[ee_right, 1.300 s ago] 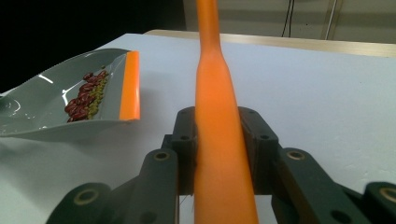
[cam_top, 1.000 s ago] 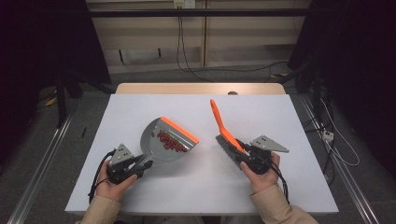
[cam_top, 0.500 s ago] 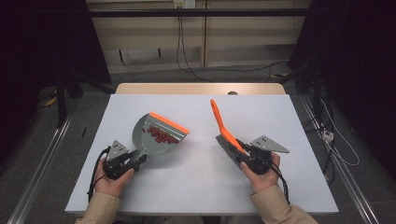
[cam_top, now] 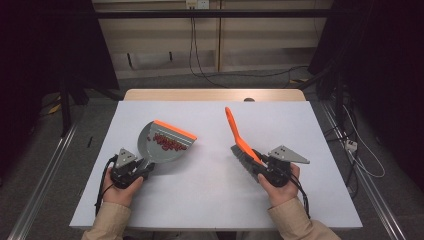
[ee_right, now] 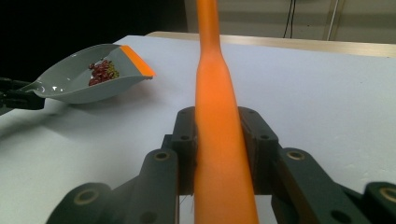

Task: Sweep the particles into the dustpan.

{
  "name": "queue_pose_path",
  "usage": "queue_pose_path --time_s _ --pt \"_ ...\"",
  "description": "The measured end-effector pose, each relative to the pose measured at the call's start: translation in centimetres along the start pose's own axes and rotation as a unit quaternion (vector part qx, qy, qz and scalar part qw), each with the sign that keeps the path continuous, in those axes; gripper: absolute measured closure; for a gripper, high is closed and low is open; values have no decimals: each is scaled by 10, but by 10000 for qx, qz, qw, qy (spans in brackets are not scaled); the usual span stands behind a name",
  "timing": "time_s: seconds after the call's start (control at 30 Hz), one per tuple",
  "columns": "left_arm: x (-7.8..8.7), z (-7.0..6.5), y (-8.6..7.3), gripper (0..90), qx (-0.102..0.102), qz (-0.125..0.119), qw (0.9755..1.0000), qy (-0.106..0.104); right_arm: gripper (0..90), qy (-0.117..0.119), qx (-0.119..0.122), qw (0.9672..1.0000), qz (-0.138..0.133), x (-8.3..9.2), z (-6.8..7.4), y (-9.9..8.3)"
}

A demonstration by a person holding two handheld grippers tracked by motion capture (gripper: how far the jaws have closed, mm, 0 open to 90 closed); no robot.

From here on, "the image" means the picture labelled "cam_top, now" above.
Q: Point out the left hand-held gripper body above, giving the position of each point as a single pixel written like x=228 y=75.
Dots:
x=124 y=159

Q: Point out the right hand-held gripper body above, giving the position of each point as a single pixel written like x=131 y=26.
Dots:
x=280 y=170

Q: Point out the grey dustpan with orange edge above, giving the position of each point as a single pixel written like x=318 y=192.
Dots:
x=146 y=151

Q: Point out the scatter of red beans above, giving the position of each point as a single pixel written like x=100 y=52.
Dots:
x=166 y=143

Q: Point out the orange brush with grey bristles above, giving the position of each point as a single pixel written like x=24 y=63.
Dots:
x=236 y=133

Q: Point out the person's right hand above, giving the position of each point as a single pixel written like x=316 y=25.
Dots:
x=283 y=195

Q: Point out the person's left hand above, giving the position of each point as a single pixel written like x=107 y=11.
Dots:
x=120 y=196

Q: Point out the white table board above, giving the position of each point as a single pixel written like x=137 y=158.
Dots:
x=216 y=200

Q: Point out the dark table grommet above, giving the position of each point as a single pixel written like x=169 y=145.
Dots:
x=249 y=99

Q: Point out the black metal stand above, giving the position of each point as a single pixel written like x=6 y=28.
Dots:
x=66 y=110

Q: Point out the wooden table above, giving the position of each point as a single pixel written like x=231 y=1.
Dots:
x=200 y=95

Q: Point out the black curtain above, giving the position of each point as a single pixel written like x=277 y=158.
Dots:
x=40 y=50
x=383 y=66

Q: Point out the black horizontal bar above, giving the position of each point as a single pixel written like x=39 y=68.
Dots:
x=213 y=13

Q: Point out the metal floor rail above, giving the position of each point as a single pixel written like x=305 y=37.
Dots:
x=366 y=180
x=43 y=180

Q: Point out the white wall socket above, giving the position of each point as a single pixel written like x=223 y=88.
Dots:
x=197 y=4

